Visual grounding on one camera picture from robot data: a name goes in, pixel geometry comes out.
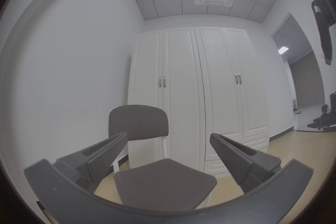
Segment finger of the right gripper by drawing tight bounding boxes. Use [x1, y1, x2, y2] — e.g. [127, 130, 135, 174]
[307, 114, 330, 131]

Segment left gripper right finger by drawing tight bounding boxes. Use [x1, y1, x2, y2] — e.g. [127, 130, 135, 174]
[209, 133, 282, 193]

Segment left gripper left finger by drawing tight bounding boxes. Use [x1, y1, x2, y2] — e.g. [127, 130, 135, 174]
[56, 132, 129, 193]

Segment grey curtain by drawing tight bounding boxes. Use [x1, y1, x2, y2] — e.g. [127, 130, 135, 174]
[289, 51, 326, 108]

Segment white chair grey cushions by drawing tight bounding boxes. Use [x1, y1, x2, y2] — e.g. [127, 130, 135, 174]
[108, 105, 218, 211]

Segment white wardrobe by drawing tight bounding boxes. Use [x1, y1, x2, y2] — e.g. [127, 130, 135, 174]
[128, 27, 270, 179]

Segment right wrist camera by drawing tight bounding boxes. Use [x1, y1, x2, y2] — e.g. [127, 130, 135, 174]
[321, 90, 336, 114]

